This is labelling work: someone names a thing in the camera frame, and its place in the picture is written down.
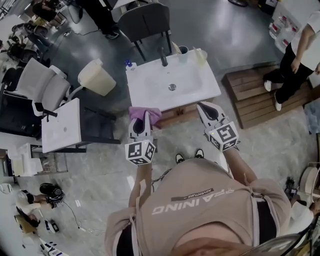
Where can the person's head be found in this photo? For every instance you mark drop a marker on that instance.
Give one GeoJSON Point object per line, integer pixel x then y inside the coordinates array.
{"type": "Point", "coordinates": [220, 250]}

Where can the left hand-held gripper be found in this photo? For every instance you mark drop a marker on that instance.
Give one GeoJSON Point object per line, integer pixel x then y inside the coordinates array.
{"type": "Point", "coordinates": [140, 150]}

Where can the person's right forearm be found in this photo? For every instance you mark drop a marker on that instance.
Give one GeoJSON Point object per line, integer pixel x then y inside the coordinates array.
{"type": "Point", "coordinates": [237, 165]}

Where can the tall black faucet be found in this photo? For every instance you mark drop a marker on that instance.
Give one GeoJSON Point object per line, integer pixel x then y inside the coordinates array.
{"type": "Point", "coordinates": [163, 58]}

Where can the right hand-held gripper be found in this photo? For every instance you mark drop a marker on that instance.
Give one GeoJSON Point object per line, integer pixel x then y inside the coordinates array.
{"type": "Point", "coordinates": [223, 135]}

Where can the wooden cabinet door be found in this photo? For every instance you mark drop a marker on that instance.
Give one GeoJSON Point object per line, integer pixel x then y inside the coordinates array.
{"type": "Point", "coordinates": [188, 112]}
{"type": "Point", "coordinates": [170, 115]}

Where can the group of clear water bottles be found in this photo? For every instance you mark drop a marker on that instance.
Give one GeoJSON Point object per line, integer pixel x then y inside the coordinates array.
{"type": "Point", "coordinates": [285, 27]}

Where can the wooden slatted platform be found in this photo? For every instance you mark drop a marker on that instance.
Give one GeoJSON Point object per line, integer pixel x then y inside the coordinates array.
{"type": "Point", "coordinates": [252, 107]}

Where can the person's left shoe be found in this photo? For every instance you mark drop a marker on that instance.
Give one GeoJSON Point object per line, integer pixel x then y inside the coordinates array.
{"type": "Point", "coordinates": [180, 158]}

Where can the translucent yellowish cup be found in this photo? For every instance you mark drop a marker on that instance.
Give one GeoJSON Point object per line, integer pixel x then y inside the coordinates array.
{"type": "Point", "coordinates": [200, 57]}

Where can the pale plastic cup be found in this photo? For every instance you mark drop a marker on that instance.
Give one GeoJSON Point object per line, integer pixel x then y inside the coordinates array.
{"type": "Point", "coordinates": [183, 55]}

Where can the grey office chair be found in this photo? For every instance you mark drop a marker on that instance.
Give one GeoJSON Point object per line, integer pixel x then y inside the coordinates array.
{"type": "Point", "coordinates": [42, 85]}

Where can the dark dining chair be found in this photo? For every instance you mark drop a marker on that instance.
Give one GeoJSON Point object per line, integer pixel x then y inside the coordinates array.
{"type": "Point", "coordinates": [145, 25]}

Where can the person's right shoe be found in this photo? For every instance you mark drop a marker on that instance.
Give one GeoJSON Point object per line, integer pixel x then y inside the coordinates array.
{"type": "Point", "coordinates": [199, 153]}

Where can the cream trash bin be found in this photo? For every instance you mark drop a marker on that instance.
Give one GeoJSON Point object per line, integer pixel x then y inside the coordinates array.
{"type": "Point", "coordinates": [97, 77]}

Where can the person's shoe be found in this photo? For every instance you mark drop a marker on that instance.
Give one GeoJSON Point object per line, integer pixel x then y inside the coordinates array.
{"type": "Point", "coordinates": [199, 153]}
{"type": "Point", "coordinates": [180, 158]}

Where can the person's beige shirt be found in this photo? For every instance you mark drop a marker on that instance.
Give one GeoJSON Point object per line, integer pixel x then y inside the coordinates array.
{"type": "Point", "coordinates": [200, 207]}

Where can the person's left forearm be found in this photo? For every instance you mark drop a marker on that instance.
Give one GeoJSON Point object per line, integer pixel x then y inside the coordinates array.
{"type": "Point", "coordinates": [143, 180]}

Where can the low black faucet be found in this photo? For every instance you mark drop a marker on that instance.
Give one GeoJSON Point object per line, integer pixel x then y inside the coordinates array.
{"type": "Point", "coordinates": [50, 114]}

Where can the soap bottle with blue pump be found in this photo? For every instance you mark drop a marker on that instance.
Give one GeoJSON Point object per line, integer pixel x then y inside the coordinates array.
{"type": "Point", "coordinates": [130, 66]}

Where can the small black device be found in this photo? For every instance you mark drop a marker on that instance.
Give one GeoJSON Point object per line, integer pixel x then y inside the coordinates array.
{"type": "Point", "coordinates": [52, 226]}

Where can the person's eyeglasses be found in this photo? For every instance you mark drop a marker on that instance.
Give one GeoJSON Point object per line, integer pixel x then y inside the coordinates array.
{"type": "Point", "coordinates": [282, 241]}

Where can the white box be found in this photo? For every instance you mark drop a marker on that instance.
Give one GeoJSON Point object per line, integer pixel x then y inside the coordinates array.
{"type": "Point", "coordinates": [25, 160]}

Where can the purple cloth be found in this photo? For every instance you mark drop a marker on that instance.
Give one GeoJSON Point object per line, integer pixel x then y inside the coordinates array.
{"type": "Point", "coordinates": [138, 111]}

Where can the black equipment case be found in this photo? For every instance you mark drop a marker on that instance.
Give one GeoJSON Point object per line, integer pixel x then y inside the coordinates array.
{"type": "Point", "coordinates": [17, 117]}

